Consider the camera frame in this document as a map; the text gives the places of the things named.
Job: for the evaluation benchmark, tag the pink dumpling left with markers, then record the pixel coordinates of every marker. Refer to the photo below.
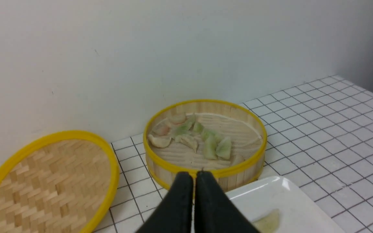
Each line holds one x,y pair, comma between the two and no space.
161,130

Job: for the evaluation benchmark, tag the green dumpling back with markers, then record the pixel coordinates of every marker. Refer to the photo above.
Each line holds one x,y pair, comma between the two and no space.
182,129

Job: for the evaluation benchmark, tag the green dumpling front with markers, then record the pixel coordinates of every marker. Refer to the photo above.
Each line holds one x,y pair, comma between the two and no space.
223,149

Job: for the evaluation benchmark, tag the white dumpling left edge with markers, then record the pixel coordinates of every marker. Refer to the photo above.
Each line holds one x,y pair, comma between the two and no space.
159,142

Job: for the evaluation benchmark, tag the green dumpling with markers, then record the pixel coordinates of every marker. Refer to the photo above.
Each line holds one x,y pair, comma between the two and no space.
182,129
206,133
209,148
223,149

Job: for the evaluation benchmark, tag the pink dumpling back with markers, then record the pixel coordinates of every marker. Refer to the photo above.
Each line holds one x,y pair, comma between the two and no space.
177,119

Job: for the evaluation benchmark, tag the green dumpling right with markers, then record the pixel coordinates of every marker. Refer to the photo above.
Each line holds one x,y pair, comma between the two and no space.
206,133

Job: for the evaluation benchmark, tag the white dumpling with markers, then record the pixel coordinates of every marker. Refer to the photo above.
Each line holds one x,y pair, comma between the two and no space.
268,223

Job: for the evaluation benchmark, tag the white square ceramic plate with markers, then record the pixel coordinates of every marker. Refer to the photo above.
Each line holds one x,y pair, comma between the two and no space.
299,214

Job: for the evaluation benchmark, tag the woven bamboo steamer lid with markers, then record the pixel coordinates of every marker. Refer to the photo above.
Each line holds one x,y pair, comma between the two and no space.
61,183

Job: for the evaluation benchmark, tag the pink dumpling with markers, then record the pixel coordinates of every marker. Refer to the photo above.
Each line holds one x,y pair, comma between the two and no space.
161,130
177,119

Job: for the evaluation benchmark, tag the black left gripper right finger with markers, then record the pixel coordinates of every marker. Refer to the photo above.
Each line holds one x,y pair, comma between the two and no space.
214,212

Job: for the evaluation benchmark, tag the green dumpling middle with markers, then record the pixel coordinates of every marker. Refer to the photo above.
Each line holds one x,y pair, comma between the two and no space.
209,148

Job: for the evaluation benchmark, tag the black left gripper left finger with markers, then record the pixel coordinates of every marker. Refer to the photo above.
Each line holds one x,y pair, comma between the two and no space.
174,213

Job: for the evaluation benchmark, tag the bamboo steamer basket yellow rim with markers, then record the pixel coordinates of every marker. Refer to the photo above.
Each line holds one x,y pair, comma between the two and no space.
242,126

